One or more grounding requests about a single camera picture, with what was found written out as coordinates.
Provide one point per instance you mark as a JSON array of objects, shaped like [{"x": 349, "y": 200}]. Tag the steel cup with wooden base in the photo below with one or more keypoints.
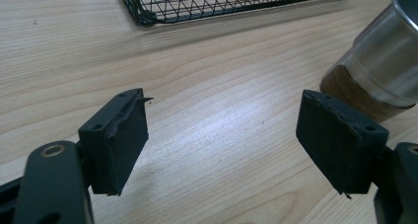
[{"x": 381, "y": 62}]

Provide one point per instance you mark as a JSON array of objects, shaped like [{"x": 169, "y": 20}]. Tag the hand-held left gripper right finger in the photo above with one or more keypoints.
[{"x": 335, "y": 141}]

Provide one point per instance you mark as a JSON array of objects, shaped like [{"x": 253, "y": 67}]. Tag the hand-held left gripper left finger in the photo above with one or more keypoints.
[{"x": 120, "y": 145}]

